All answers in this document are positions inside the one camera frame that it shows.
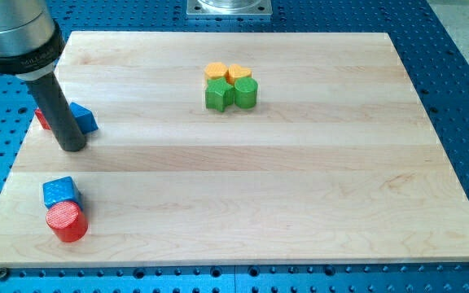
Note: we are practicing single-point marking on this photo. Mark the wooden board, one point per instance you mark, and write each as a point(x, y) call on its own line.
point(338, 162)

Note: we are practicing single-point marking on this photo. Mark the red cylinder block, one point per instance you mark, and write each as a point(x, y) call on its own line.
point(67, 221)

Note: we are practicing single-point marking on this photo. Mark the yellow hexagon block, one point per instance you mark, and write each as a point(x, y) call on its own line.
point(215, 70)

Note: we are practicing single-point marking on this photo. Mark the blue cube block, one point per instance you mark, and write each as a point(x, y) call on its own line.
point(59, 190)

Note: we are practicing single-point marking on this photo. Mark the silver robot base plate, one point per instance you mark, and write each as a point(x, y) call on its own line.
point(228, 7)

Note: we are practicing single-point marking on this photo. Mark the green star block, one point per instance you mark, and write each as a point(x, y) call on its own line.
point(219, 94)

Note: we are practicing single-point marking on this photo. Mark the yellow heart block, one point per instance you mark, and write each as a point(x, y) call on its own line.
point(236, 71)

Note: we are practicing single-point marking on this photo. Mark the red block behind rod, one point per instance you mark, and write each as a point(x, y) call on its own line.
point(41, 119)

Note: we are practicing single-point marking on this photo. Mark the green cylinder block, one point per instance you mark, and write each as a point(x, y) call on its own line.
point(245, 92)

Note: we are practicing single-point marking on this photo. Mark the blue triangle block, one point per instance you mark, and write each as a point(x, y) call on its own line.
point(84, 118)

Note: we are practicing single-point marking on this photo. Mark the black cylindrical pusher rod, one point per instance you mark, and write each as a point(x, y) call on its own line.
point(51, 101)

